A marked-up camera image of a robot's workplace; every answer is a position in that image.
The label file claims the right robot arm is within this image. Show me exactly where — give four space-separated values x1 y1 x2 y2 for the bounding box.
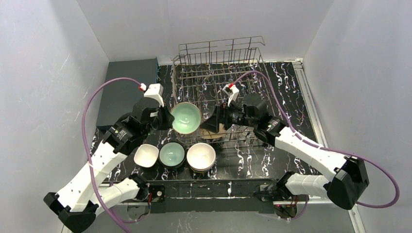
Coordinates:
200 94 369 210

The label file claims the green bowl dark exterior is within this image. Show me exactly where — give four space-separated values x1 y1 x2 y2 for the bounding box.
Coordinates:
159 142 186 169

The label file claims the dark grey flat box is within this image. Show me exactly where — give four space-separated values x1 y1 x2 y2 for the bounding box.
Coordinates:
96 58 158 131

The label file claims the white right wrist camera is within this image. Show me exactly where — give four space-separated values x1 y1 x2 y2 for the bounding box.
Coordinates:
223 83 239 106

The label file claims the beige floral bowl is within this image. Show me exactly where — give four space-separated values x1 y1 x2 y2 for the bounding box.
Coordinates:
200 124 226 140

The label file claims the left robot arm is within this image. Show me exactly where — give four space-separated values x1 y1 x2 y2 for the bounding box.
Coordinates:
43 97 174 233

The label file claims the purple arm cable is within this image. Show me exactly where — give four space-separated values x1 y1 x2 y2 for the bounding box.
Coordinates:
232 70 400 220
81 77 147 233

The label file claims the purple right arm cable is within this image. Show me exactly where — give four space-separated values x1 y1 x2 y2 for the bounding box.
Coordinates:
232 70 400 220

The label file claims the grey wire dish rack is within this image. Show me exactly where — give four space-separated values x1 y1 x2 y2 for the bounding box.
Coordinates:
172 36 272 147

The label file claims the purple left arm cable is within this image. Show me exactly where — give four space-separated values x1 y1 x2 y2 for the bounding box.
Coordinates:
81 77 147 233

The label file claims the orange rimmed white bowl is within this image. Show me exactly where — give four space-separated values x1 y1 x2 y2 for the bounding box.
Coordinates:
186 143 216 172

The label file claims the celadon green bowl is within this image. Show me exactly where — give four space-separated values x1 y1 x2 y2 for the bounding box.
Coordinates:
171 102 202 134

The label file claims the white square bowl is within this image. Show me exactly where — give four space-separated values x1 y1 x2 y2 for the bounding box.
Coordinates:
134 144 159 168

